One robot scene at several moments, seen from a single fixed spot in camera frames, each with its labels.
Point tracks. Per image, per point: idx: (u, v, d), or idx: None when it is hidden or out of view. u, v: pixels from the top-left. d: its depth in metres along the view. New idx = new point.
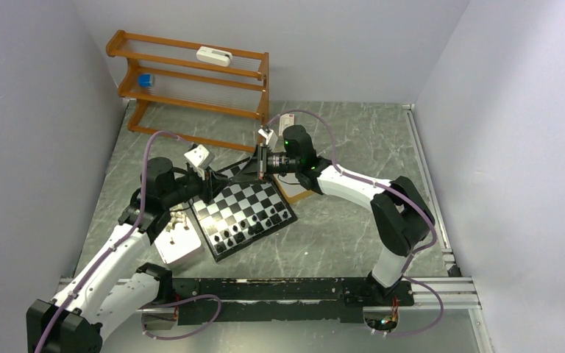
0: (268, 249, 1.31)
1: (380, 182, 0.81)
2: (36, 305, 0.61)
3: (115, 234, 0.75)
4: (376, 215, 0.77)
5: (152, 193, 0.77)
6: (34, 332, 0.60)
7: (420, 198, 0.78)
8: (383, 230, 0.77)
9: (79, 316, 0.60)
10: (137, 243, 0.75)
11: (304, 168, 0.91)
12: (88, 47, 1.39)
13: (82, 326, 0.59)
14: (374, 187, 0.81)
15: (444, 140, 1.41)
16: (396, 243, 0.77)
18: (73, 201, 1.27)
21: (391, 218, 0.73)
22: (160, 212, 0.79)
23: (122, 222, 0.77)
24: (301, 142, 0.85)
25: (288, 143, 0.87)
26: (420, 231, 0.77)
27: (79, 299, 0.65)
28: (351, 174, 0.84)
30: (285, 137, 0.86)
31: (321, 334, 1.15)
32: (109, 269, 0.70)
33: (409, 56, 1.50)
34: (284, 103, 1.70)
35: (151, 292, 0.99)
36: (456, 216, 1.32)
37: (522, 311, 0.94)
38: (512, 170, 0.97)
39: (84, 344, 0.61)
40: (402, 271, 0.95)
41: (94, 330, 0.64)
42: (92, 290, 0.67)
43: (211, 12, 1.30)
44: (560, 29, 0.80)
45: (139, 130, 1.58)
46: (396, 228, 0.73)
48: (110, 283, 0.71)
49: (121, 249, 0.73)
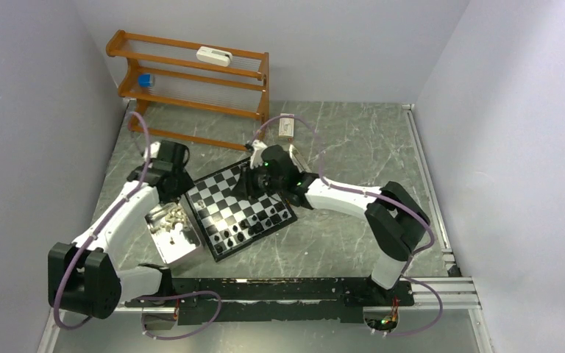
0: (268, 249, 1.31)
1: (371, 191, 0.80)
2: (57, 248, 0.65)
3: (126, 189, 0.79)
4: (371, 224, 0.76)
5: (166, 157, 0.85)
6: (58, 273, 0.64)
7: (413, 201, 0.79)
8: (382, 238, 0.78)
9: (101, 254, 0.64)
10: (148, 195, 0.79)
11: (291, 184, 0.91)
12: (88, 46, 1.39)
13: (104, 263, 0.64)
14: (365, 197, 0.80)
15: (444, 140, 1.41)
16: (396, 248, 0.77)
18: (73, 201, 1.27)
21: (389, 226, 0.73)
22: (165, 173, 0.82)
23: (131, 180, 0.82)
24: (280, 161, 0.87)
25: (270, 163, 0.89)
26: (416, 232, 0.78)
27: (99, 240, 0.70)
28: (339, 186, 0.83)
30: (265, 157, 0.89)
31: (321, 334, 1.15)
32: (124, 216, 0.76)
33: (410, 56, 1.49)
34: (284, 103, 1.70)
35: (154, 275, 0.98)
36: (456, 217, 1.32)
37: (521, 310, 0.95)
38: (513, 171, 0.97)
39: (105, 287, 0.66)
40: (402, 272, 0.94)
41: (115, 276, 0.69)
42: (110, 233, 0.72)
43: (212, 12, 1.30)
44: (560, 30, 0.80)
45: (138, 129, 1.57)
46: (396, 234, 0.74)
48: (125, 229, 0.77)
49: (134, 199, 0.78)
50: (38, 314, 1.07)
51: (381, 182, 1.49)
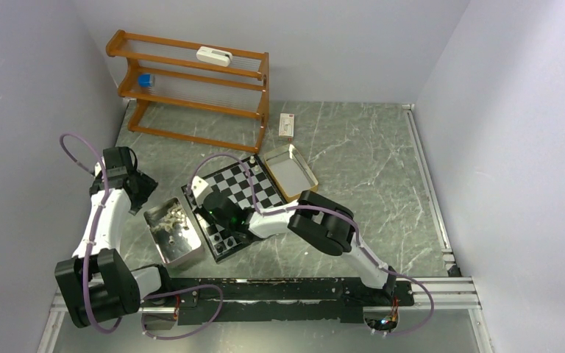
0: (268, 249, 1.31)
1: (291, 205, 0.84)
2: (60, 268, 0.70)
3: (97, 199, 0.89)
4: (299, 234, 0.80)
5: (118, 164, 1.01)
6: (74, 286, 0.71)
7: (329, 199, 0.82)
8: (313, 243, 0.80)
9: (109, 253, 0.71)
10: (120, 196, 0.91)
11: (238, 223, 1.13)
12: (89, 47, 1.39)
13: (115, 259, 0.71)
14: (288, 212, 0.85)
15: (444, 140, 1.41)
16: (329, 248, 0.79)
18: (73, 201, 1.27)
21: (310, 231, 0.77)
22: (123, 178, 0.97)
23: (94, 192, 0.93)
24: (223, 207, 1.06)
25: (212, 210, 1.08)
26: (345, 226, 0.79)
27: (99, 244, 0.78)
28: (269, 211, 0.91)
30: (208, 207, 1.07)
31: (321, 334, 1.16)
32: (110, 218, 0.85)
33: (410, 56, 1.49)
34: (284, 103, 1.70)
35: (156, 278, 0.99)
36: (457, 217, 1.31)
37: (522, 311, 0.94)
38: (512, 172, 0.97)
39: (125, 282, 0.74)
40: (376, 265, 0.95)
41: (129, 271, 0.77)
42: (105, 235, 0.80)
43: (211, 13, 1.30)
44: (560, 31, 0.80)
45: (139, 130, 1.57)
46: (319, 236, 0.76)
48: (114, 233, 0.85)
49: (109, 204, 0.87)
50: (39, 314, 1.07)
51: (381, 182, 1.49)
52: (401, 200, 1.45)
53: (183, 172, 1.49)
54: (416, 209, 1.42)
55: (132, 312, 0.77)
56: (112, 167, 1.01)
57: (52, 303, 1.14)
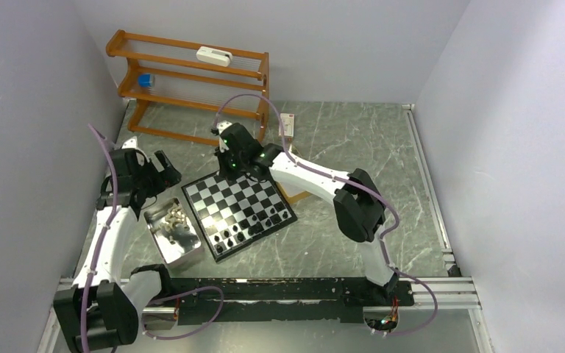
0: (268, 249, 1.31)
1: (340, 176, 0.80)
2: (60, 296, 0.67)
3: (102, 218, 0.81)
4: (337, 211, 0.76)
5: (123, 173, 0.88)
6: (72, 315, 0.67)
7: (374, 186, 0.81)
8: (344, 223, 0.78)
9: (109, 284, 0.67)
10: (126, 216, 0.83)
11: (254, 158, 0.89)
12: (89, 47, 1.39)
13: (115, 292, 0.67)
14: (334, 181, 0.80)
15: (444, 140, 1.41)
16: (355, 233, 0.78)
18: (73, 201, 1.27)
21: (353, 213, 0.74)
22: (133, 190, 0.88)
23: (101, 208, 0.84)
24: (236, 134, 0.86)
25: (228, 142, 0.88)
26: (373, 217, 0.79)
27: (100, 273, 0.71)
28: (306, 166, 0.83)
30: (222, 137, 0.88)
31: (321, 334, 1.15)
32: (113, 243, 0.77)
33: (410, 56, 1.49)
34: (284, 103, 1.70)
35: (156, 280, 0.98)
36: (457, 217, 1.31)
37: (521, 310, 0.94)
38: (513, 171, 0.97)
39: (123, 312, 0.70)
40: (388, 263, 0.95)
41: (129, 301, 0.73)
42: (108, 263, 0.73)
43: (210, 13, 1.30)
44: (560, 30, 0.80)
45: (139, 129, 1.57)
46: (357, 220, 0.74)
48: (118, 257, 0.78)
49: (114, 225, 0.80)
50: (38, 314, 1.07)
51: (381, 182, 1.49)
52: (401, 199, 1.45)
53: (183, 172, 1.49)
54: (416, 209, 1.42)
55: (129, 343, 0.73)
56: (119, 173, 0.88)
57: (52, 303, 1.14)
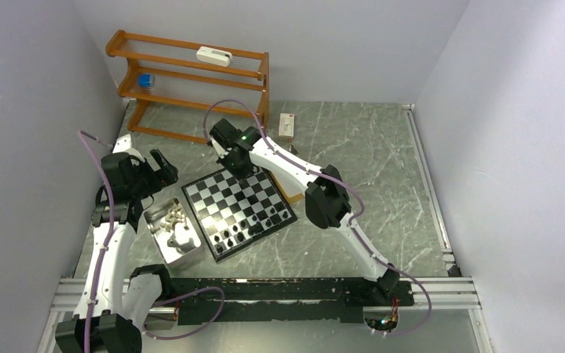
0: (268, 250, 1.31)
1: (313, 169, 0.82)
2: (61, 329, 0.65)
3: (99, 238, 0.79)
4: (307, 201, 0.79)
5: (118, 184, 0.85)
6: (73, 348, 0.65)
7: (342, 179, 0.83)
8: (310, 211, 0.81)
9: (111, 316, 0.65)
10: (124, 233, 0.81)
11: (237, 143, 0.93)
12: (89, 47, 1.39)
13: (118, 322, 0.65)
14: (307, 174, 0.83)
15: (444, 140, 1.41)
16: (318, 220, 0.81)
18: (73, 200, 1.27)
21: (321, 204, 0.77)
22: (130, 202, 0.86)
23: (98, 224, 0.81)
24: (218, 124, 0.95)
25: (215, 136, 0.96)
26: (336, 207, 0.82)
27: (101, 302, 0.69)
28: (283, 156, 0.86)
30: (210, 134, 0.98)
31: (321, 334, 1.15)
32: (112, 265, 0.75)
33: (410, 56, 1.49)
34: (284, 103, 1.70)
35: (156, 286, 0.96)
36: (457, 218, 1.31)
37: (521, 310, 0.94)
38: (513, 172, 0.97)
39: (126, 339, 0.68)
40: (369, 252, 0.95)
41: (130, 324, 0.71)
42: (108, 290, 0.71)
43: (210, 13, 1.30)
44: (560, 31, 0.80)
45: (139, 129, 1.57)
46: (322, 209, 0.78)
48: (119, 279, 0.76)
49: (113, 245, 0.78)
50: (39, 314, 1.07)
51: (381, 182, 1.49)
52: (401, 199, 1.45)
53: (184, 172, 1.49)
54: (416, 209, 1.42)
55: None
56: (114, 183, 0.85)
57: (52, 303, 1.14)
